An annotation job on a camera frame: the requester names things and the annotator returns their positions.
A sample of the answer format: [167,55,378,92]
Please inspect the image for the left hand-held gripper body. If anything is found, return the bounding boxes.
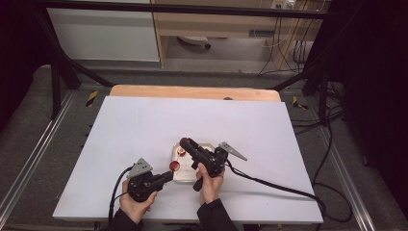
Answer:
[127,157,162,203]

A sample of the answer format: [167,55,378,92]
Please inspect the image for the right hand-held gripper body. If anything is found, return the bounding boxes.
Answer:
[191,141,248,193]

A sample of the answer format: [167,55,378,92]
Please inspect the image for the person's left hand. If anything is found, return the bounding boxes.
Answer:
[118,189,158,225]

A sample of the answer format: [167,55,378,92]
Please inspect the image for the person's right hand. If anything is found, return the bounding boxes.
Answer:
[195,163,225,206]

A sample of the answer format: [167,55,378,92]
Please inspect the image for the office chair base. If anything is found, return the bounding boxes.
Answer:
[177,35,213,50]

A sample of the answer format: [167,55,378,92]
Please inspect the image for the wooden desk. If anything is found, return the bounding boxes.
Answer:
[150,0,325,69]

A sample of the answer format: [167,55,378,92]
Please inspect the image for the white cabinet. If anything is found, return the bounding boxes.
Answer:
[47,7,161,63]

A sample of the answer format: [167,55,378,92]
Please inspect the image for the white power strip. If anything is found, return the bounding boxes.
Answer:
[270,0,296,10]

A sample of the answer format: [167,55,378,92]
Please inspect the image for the black curtain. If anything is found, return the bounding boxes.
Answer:
[0,0,52,133]
[321,0,408,211]

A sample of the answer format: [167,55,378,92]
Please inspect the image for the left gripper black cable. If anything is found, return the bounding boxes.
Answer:
[108,166,135,226]

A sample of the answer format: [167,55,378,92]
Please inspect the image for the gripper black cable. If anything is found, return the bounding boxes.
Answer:
[225,123,354,223]
[108,166,135,226]

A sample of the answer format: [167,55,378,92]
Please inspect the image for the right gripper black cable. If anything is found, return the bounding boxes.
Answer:
[225,123,354,223]

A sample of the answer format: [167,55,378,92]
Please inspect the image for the black floor cables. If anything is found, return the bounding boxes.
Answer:
[290,105,344,137]

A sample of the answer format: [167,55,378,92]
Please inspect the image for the aluminium floor rail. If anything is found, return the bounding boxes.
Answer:
[0,91,75,219]
[319,126,377,231]

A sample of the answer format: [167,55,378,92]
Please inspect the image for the black hanging cable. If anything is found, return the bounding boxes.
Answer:
[257,17,284,77]

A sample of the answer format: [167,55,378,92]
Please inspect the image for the white hanging cable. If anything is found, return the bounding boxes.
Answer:
[255,9,301,50]

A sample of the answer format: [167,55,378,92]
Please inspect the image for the black metal frame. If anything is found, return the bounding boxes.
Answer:
[32,0,341,127]

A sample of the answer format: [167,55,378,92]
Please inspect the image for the black cable bundle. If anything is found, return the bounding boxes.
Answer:
[292,18,310,65]

